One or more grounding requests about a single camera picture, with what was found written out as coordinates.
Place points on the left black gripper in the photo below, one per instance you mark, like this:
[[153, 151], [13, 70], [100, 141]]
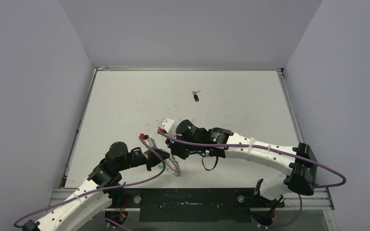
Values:
[[156, 158]]

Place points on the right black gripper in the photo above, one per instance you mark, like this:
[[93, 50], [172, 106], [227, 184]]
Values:
[[177, 150]]

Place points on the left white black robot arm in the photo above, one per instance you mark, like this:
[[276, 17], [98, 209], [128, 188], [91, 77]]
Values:
[[101, 188]]

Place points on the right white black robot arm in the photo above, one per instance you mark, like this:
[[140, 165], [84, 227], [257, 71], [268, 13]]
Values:
[[296, 165]]

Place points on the far key with black tag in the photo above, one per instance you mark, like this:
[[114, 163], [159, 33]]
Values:
[[195, 95]]

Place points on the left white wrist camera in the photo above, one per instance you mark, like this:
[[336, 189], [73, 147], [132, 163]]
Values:
[[147, 141]]

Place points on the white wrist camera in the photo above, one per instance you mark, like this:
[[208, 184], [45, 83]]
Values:
[[169, 126], [147, 141]]

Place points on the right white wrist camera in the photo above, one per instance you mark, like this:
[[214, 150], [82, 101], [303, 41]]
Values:
[[169, 126]]

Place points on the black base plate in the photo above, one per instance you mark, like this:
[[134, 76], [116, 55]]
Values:
[[191, 205]]

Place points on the aluminium frame rail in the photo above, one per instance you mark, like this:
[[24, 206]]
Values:
[[321, 200]]

